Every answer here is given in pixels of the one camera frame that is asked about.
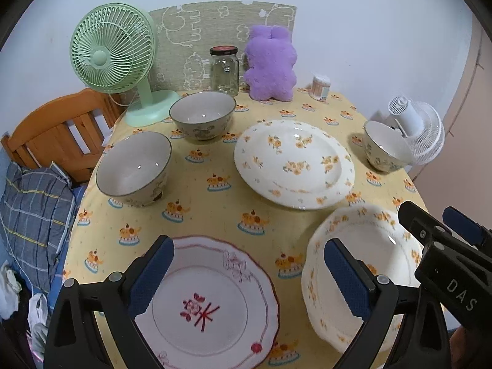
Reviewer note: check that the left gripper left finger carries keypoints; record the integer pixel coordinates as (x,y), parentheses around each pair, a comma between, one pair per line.
(74,340)

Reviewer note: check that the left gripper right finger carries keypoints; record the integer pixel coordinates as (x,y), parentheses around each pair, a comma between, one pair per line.
(422,340)

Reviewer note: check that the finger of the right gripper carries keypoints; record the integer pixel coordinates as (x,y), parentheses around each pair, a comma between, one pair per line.
(473,233)

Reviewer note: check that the scalloped orange flower plate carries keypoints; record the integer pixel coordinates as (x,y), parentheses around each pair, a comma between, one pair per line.
(352,246)

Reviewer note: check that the large floral ceramic bowl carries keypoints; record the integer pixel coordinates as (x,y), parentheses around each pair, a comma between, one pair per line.
(385,147)

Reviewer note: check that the red patterned white plate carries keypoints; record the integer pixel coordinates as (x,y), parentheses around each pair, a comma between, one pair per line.
(215,308)

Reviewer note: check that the floral bowl table edge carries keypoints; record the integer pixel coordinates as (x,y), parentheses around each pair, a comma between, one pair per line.
(135,171)

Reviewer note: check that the white plastic bag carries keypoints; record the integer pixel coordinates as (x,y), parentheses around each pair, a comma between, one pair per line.
(38,321)

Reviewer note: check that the beige cabinet door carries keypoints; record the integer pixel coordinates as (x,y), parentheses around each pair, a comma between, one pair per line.
(460,176)

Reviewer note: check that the white crumpled cloth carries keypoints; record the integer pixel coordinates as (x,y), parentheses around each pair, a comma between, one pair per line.
(9,292)

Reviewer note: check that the white desk fan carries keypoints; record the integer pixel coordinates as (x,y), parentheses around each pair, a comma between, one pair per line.
(420,126)

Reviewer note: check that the blue plaid bedding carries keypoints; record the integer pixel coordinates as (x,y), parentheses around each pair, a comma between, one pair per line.
(38,211)

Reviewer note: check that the yellow cartoon tablecloth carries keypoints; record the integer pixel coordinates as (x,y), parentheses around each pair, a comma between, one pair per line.
(206,196)

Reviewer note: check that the orange wooden chair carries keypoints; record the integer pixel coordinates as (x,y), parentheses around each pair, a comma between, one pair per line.
(64,131)

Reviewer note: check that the cotton swab container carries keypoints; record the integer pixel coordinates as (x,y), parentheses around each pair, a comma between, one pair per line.
(320,87)

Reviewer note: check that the purple plush toy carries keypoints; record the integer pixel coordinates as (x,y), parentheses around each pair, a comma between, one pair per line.
(271,57)

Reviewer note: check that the glass jar black lid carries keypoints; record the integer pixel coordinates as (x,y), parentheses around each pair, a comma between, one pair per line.
(224,70)

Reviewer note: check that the green desk fan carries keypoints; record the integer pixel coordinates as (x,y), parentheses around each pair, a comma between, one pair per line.
(112,51)

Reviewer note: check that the green elephant pattern cloth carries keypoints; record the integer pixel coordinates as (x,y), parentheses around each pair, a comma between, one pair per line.
(187,32)

